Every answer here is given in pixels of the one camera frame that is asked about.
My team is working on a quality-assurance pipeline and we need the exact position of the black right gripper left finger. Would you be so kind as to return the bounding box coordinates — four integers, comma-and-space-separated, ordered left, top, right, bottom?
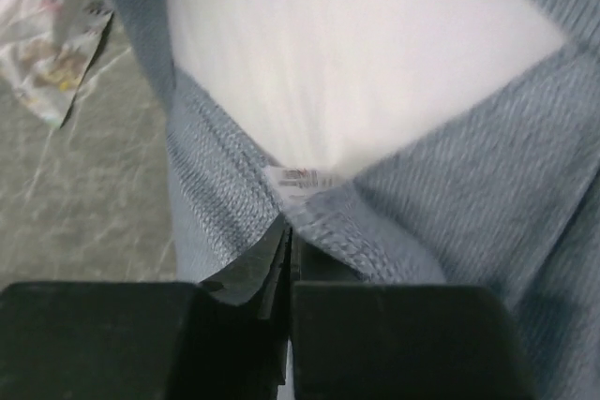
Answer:
1, 226, 290, 399

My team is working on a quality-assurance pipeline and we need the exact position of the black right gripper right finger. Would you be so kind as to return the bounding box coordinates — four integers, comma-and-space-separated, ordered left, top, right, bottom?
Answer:
291, 238, 536, 399

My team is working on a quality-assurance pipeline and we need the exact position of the blue pillowcase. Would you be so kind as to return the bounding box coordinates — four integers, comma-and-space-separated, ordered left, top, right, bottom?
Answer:
112, 0, 599, 399

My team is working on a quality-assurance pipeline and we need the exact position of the white pillow insert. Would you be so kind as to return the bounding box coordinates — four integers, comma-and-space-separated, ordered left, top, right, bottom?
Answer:
168, 0, 566, 175

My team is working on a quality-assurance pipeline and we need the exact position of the floral patterned pillow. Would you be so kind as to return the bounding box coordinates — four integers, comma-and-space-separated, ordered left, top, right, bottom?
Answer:
1, 0, 113, 127

